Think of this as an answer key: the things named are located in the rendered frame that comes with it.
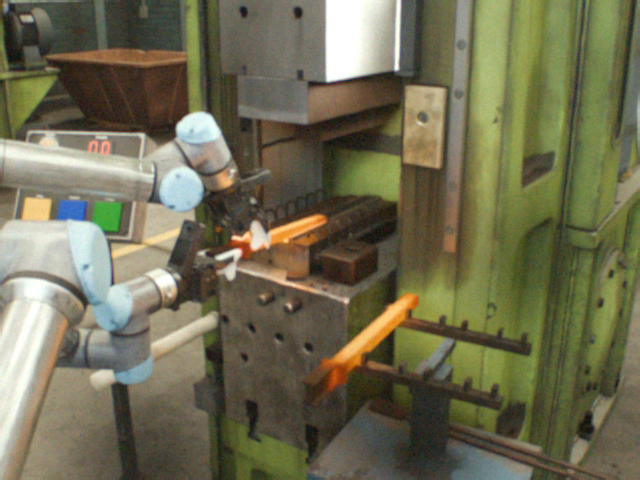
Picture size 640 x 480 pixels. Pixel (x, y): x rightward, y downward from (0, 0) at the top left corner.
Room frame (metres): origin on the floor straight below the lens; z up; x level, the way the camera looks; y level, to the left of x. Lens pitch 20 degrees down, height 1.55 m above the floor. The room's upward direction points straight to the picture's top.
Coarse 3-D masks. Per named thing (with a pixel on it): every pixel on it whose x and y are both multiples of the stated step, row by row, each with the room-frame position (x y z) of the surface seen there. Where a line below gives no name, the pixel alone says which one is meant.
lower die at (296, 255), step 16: (304, 208) 1.83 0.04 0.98; (320, 208) 1.80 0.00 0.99; (352, 208) 1.77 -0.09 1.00; (384, 208) 1.80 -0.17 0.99; (272, 224) 1.70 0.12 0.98; (320, 224) 1.64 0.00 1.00; (336, 224) 1.66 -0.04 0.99; (352, 224) 1.66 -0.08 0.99; (288, 240) 1.54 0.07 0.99; (304, 240) 1.54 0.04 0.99; (320, 240) 1.55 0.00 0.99; (336, 240) 1.61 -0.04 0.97; (368, 240) 1.73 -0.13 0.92; (256, 256) 1.60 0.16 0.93; (272, 256) 1.57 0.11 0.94; (288, 256) 1.54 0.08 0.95; (304, 256) 1.52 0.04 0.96
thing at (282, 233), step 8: (312, 216) 1.67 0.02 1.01; (320, 216) 1.67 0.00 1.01; (288, 224) 1.59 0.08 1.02; (296, 224) 1.60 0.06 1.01; (304, 224) 1.60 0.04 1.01; (312, 224) 1.63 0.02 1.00; (272, 232) 1.52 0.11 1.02; (280, 232) 1.53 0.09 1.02; (288, 232) 1.55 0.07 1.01; (296, 232) 1.57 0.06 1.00; (232, 240) 1.44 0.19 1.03; (248, 240) 1.46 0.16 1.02; (272, 240) 1.50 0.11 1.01; (280, 240) 1.52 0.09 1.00; (216, 248) 1.38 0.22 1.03; (224, 248) 1.38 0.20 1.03; (232, 248) 1.39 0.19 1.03; (240, 248) 1.42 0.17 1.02; (248, 248) 1.42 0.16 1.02; (208, 256) 1.35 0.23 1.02; (240, 256) 1.41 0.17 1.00; (248, 256) 1.42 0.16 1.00
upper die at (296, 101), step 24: (384, 72) 1.78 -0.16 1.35; (240, 96) 1.62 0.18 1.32; (264, 96) 1.58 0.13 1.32; (288, 96) 1.54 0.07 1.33; (312, 96) 1.52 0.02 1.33; (336, 96) 1.60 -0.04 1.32; (360, 96) 1.69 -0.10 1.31; (384, 96) 1.78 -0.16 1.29; (288, 120) 1.54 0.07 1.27; (312, 120) 1.52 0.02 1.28
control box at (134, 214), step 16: (64, 144) 1.80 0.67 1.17; (80, 144) 1.79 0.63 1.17; (112, 144) 1.77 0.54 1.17; (128, 144) 1.77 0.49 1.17; (144, 144) 1.77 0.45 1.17; (32, 192) 1.74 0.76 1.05; (48, 192) 1.74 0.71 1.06; (16, 208) 1.73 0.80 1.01; (128, 208) 1.68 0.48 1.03; (144, 208) 1.74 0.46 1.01; (128, 224) 1.66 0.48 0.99; (144, 224) 1.73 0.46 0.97; (112, 240) 1.67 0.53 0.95; (128, 240) 1.65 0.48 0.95
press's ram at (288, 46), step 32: (224, 0) 1.64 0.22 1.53; (256, 0) 1.59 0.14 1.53; (288, 0) 1.54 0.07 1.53; (320, 0) 1.49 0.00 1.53; (352, 0) 1.56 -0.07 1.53; (384, 0) 1.67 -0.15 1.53; (224, 32) 1.64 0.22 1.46; (256, 32) 1.59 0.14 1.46; (288, 32) 1.54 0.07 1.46; (320, 32) 1.49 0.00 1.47; (352, 32) 1.56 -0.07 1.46; (384, 32) 1.67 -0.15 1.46; (224, 64) 1.65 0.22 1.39; (256, 64) 1.59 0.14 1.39; (288, 64) 1.54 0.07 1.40; (320, 64) 1.49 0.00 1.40; (352, 64) 1.56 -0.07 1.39; (384, 64) 1.68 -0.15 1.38
